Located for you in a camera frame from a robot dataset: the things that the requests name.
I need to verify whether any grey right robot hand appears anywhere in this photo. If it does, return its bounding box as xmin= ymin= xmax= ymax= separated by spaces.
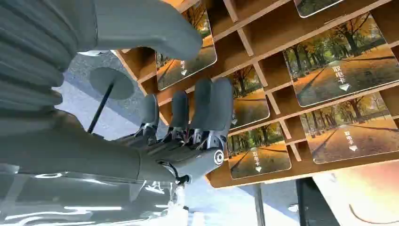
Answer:
xmin=0 ymin=0 xmax=234 ymax=226

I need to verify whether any round base stand black pole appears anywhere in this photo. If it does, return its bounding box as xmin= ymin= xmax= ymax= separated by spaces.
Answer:
xmin=87 ymin=66 xmax=136 ymax=135

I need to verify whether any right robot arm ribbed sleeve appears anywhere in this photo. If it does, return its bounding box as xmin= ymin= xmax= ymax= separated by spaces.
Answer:
xmin=0 ymin=0 xmax=79 ymax=127

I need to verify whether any autumn tree print card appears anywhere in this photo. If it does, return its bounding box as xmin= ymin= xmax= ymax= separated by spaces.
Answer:
xmin=225 ymin=65 xmax=271 ymax=131
xmin=155 ymin=1 xmax=218 ymax=91
xmin=282 ymin=12 xmax=399 ymax=108
xmin=293 ymin=0 xmax=344 ymax=19
xmin=299 ymin=91 xmax=399 ymax=165
xmin=226 ymin=121 xmax=292 ymax=180

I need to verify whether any wooden card box with slots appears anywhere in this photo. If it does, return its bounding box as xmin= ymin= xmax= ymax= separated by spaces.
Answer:
xmin=113 ymin=0 xmax=399 ymax=189

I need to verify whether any black desk leg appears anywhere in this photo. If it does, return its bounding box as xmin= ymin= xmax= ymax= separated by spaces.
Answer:
xmin=295 ymin=177 xmax=341 ymax=226

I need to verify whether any grey metal post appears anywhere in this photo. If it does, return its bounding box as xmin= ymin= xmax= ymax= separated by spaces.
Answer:
xmin=253 ymin=183 xmax=266 ymax=226

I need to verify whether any dark thin cable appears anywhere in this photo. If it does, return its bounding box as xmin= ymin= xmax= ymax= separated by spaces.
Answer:
xmin=348 ymin=204 xmax=399 ymax=226

